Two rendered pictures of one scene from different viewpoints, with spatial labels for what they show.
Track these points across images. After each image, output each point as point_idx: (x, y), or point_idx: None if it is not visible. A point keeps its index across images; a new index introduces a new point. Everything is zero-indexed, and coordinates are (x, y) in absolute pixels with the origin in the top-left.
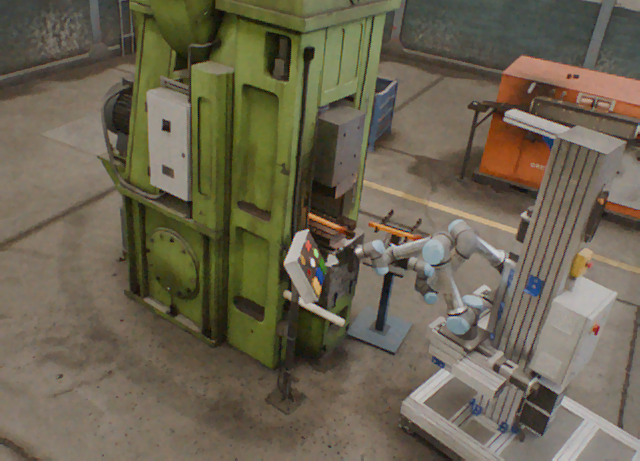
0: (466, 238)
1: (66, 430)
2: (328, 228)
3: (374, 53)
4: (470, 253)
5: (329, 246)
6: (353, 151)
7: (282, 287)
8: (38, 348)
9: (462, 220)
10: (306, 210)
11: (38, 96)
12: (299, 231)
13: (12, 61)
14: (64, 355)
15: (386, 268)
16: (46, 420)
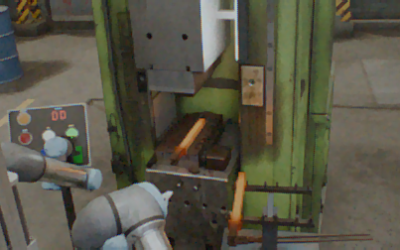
0: (85, 205)
1: (24, 195)
2: (179, 143)
3: None
4: (75, 238)
5: (150, 159)
6: (178, 28)
7: (120, 182)
8: (105, 155)
9: (151, 188)
10: (146, 98)
11: None
12: (137, 122)
13: None
14: (102, 166)
15: (46, 183)
16: (33, 185)
